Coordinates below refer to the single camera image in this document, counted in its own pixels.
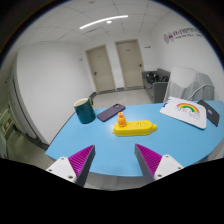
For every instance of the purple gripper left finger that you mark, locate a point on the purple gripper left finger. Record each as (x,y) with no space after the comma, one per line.
(74,168)

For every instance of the white rainbow notebook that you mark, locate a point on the white rainbow notebook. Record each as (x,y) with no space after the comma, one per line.
(185,111)

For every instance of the black bag on sofa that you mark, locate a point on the black bag on sofa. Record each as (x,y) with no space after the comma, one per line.
(152,77)

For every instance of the yellow power strip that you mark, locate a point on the yellow power strip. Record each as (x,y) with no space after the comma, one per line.
(135,128)

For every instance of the left beige door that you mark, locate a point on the left beige door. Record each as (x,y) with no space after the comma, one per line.
(100,69)

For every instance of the ceiling strip light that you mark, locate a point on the ceiling strip light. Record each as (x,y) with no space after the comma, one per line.
(103,20)

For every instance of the beige door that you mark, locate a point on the beige door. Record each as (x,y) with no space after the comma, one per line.
(100,69)
(131,63)

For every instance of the purple smartphone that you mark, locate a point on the purple smartphone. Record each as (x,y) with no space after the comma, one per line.
(110,112)

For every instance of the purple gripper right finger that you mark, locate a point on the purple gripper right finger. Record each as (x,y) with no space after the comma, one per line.
(153,165)

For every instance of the right beige door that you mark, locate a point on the right beige door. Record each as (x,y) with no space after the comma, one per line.
(131,63)

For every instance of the dark green mug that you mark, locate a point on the dark green mug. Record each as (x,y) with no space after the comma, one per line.
(84,110)

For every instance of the orange charger plug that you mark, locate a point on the orange charger plug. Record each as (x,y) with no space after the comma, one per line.
(121,120)

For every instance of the grey sofa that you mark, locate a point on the grey sofa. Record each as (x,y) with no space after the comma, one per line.
(157,90)

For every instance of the white covered chair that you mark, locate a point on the white covered chair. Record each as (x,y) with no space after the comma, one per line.
(189,84)

